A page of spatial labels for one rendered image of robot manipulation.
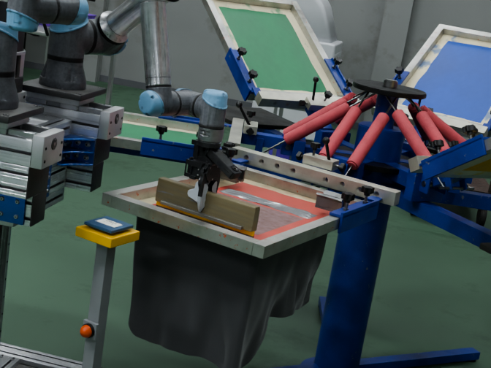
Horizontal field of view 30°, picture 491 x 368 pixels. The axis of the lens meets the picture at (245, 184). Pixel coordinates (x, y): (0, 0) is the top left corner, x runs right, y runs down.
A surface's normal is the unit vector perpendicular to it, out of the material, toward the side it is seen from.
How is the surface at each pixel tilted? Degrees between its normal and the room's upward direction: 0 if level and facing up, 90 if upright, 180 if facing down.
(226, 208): 89
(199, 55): 90
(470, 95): 32
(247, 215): 89
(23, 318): 0
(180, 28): 90
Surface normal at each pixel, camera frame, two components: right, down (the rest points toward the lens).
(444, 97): -0.15, -0.74
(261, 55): 0.38, -0.66
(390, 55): -0.21, 0.21
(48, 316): 0.15, -0.96
